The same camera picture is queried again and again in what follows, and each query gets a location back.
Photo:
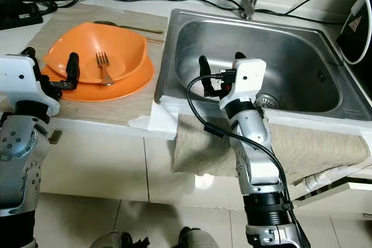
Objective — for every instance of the orange plastic bowl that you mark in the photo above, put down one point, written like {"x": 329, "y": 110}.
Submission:
{"x": 122, "y": 45}

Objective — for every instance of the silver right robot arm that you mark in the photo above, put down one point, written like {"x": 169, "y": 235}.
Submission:
{"x": 256, "y": 166}

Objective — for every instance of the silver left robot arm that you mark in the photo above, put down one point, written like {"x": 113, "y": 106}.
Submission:
{"x": 23, "y": 166}

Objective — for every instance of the metal fork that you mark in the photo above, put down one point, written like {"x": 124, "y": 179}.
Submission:
{"x": 103, "y": 59}

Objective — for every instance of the metal sink drain strainer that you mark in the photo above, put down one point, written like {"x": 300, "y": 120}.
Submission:
{"x": 267, "y": 100}

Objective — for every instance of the stainless steel sink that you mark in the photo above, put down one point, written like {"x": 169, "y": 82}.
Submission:
{"x": 302, "y": 45}

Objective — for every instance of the white paper sheet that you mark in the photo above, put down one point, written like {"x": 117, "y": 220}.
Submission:
{"x": 160, "y": 120}

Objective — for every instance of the gold metal spoon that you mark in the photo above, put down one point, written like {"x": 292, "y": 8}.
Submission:
{"x": 142, "y": 28}

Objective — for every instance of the white cabinet door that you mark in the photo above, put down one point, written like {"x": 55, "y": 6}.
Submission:
{"x": 99, "y": 161}

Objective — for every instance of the black appliance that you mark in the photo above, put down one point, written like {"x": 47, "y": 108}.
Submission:
{"x": 351, "y": 33}

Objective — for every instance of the beige hanging towel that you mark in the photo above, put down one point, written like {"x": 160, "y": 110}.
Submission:
{"x": 325, "y": 149}

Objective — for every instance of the robot right leg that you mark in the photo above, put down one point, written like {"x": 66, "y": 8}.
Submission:
{"x": 200, "y": 239}

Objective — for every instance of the robot leg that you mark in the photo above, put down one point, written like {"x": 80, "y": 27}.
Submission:
{"x": 106, "y": 241}
{"x": 200, "y": 239}

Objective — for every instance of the robot left leg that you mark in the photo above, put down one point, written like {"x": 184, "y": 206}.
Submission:
{"x": 106, "y": 241}

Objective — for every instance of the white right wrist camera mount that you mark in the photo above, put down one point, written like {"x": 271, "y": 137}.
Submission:
{"x": 250, "y": 79}

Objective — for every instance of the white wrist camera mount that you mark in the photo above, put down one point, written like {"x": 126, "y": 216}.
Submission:
{"x": 26, "y": 79}
{"x": 250, "y": 79}

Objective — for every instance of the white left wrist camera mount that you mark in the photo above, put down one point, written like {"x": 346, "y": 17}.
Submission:
{"x": 26, "y": 79}

